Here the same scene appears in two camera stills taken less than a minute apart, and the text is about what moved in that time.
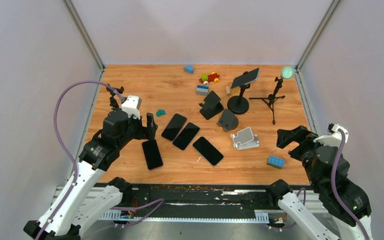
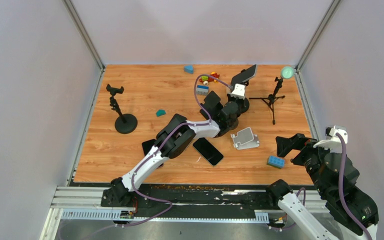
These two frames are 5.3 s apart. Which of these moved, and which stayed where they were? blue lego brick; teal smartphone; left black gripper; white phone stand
Moved: left black gripper
Stayed: white phone stand; blue lego brick; teal smartphone
